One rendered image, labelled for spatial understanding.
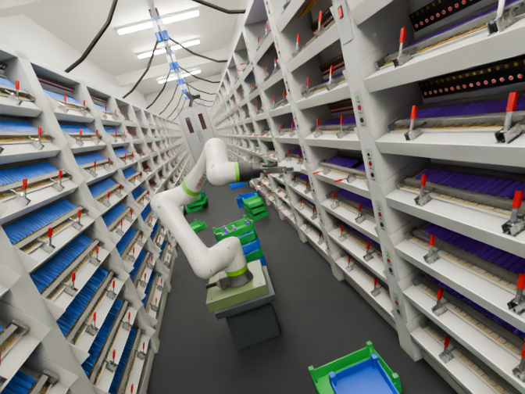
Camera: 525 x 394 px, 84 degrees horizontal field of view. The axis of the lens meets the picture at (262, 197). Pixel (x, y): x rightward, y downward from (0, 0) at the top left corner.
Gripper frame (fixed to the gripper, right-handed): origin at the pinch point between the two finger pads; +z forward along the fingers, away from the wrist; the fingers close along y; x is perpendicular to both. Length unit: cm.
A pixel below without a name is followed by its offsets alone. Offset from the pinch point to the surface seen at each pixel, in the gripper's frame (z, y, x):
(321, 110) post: 27.5, -30.3, 25.4
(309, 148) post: 19.6, -30.3, 4.8
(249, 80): 12, -170, 66
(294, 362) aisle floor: -9, 16, -92
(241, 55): 7, -170, 88
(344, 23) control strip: 8, 36, 48
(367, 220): 28.8, 15.3, -26.2
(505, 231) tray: 22, 82, -8
